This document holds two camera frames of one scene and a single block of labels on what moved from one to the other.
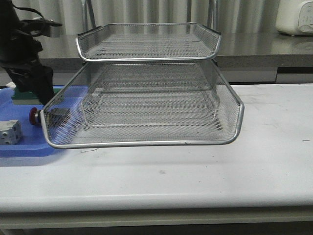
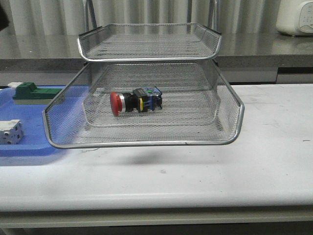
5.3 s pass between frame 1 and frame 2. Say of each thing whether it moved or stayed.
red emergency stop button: moved
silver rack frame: stayed
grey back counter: stayed
